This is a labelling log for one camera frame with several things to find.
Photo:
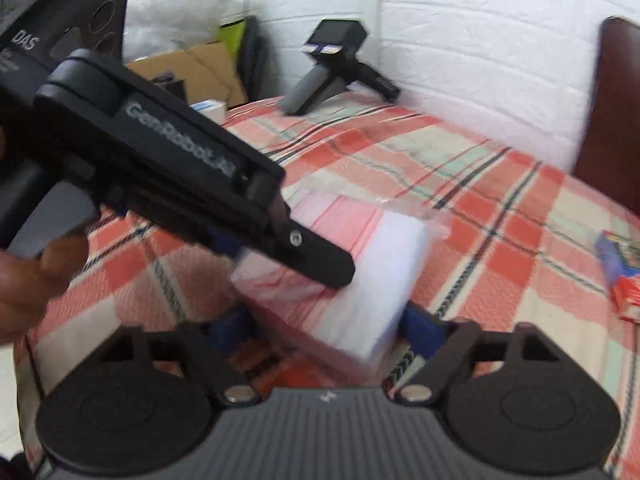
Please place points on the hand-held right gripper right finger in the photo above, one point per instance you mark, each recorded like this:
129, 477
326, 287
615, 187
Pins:
417, 326

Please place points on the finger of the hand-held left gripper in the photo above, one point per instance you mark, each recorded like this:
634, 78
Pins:
227, 245
315, 257

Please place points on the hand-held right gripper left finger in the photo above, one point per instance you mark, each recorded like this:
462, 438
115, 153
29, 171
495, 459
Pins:
227, 325

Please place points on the clear-wrapped white tissue pack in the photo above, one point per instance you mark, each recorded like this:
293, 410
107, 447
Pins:
380, 280

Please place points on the person's left hand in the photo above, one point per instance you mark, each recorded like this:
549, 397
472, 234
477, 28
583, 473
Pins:
30, 285

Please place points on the small blue white box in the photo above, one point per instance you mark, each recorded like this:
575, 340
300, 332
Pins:
209, 109

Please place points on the open brown cardboard box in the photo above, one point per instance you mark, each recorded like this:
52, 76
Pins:
200, 67

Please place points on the red plaid blanket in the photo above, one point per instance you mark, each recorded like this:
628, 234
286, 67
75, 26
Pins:
500, 220

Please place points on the white plastic bag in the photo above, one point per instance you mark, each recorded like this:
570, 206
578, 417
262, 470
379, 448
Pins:
170, 5

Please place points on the yellow-green bag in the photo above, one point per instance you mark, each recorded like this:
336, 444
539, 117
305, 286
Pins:
234, 35

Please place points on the blue picture card pack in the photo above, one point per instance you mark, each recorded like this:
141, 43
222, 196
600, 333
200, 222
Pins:
615, 255

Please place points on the spare black hand-held gripper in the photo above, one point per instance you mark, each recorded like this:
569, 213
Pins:
332, 42

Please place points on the dark brown chair back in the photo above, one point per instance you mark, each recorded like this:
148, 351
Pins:
615, 120

